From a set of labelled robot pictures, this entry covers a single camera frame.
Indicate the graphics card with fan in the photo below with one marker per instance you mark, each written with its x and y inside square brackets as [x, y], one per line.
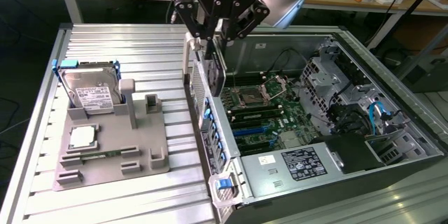
[216, 77]

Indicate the blue slot latch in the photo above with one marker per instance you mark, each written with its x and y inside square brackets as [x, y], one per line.
[216, 136]
[209, 113]
[219, 145]
[223, 157]

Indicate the black expansion slot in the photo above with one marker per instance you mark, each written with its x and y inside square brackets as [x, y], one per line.
[252, 125]

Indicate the blue expansion slot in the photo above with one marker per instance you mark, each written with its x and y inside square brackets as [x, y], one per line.
[249, 131]

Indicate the metal socket cover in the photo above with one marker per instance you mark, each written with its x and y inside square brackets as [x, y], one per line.
[276, 87]

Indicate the CPU socket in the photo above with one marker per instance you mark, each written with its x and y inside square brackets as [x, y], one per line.
[249, 95]

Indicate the metal drive cage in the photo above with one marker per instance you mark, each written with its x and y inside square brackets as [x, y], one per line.
[323, 85]

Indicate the installed RAM stick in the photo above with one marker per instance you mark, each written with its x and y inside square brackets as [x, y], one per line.
[255, 113]

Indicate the wooden desk with clutter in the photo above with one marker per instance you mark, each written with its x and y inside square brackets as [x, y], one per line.
[371, 6]

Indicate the green motherboard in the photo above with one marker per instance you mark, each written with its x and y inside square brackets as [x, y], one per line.
[293, 119]

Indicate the hard disk with blue rails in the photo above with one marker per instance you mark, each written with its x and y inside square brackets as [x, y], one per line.
[91, 93]

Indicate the silver chipset heatsink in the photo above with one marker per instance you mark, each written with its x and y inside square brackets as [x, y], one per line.
[289, 140]

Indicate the black slanted pole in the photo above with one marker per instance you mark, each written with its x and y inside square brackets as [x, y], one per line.
[416, 1]

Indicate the silver CPU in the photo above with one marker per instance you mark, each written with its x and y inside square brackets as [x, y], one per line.
[83, 137]

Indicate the black fan shroud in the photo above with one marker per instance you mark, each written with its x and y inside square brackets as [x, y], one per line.
[349, 153]

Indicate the grey power supply unit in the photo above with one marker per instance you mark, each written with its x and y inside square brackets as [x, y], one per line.
[265, 174]

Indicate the green RAM stick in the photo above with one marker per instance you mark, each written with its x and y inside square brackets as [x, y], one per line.
[101, 154]

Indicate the metal disk bay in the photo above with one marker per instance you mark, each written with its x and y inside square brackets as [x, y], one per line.
[403, 145]

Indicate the grey parts rack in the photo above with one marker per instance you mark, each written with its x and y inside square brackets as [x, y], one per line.
[112, 174]

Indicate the open black PC case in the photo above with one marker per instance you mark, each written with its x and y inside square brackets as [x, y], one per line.
[403, 182]

